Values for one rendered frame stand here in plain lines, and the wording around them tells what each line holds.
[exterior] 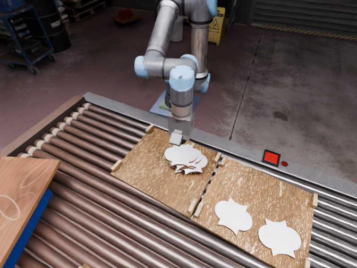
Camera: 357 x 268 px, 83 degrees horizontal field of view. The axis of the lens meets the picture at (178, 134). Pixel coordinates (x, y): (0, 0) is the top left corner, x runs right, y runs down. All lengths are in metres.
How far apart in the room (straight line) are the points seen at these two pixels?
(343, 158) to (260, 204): 1.91
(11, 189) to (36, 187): 0.09
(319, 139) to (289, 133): 0.32
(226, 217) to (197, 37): 0.80
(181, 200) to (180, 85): 0.48
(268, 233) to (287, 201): 0.17
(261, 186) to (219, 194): 0.19
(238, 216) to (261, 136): 1.73
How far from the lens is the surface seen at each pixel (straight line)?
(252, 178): 0.98
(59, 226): 0.98
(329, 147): 2.77
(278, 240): 0.89
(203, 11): 1.00
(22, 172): 1.03
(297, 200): 1.01
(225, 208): 0.87
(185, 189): 0.90
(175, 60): 0.72
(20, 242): 0.98
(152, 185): 0.91
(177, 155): 0.91
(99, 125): 1.24
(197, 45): 1.07
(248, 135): 2.47
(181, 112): 0.68
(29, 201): 0.93
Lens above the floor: 1.74
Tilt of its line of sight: 48 degrees down
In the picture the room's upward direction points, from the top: straight up
